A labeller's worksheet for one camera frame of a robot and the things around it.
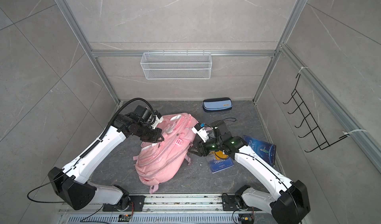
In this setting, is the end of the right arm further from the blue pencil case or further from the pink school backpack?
the blue pencil case

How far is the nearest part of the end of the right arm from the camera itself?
1.88ft

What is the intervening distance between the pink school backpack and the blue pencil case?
386 millimetres

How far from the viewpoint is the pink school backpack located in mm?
691

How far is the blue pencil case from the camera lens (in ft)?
3.74

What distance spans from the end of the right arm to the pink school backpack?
6 centimetres

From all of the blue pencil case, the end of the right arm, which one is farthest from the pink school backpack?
the blue pencil case

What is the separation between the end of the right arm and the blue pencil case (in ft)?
1.62
